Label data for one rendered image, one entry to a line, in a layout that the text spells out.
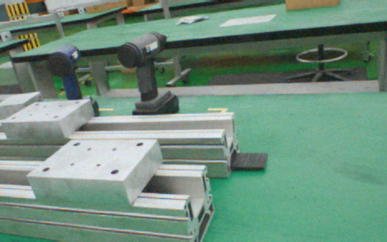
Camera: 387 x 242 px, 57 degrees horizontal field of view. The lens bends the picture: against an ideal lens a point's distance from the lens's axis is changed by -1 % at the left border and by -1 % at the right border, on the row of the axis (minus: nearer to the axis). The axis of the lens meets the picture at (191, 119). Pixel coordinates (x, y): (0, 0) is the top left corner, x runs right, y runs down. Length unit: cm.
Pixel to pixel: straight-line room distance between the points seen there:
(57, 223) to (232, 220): 27
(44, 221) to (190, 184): 24
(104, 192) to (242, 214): 21
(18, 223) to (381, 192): 56
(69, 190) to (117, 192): 8
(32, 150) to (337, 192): 61
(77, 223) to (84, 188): 8
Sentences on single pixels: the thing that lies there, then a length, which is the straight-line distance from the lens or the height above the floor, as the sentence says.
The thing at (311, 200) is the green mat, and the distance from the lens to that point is 58.
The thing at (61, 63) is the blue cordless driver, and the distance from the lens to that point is 94.
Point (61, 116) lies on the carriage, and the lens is 76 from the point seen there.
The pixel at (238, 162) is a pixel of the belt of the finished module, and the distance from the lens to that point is 67.
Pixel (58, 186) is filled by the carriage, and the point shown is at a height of 89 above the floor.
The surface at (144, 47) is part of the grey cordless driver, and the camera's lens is 86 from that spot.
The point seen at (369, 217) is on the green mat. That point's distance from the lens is 56.
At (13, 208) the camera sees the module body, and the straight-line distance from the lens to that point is 64.
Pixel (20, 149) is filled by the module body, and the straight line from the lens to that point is 86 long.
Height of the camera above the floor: 113
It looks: 23 degrees down
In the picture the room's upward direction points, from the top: 11 degrees counter-clockwise
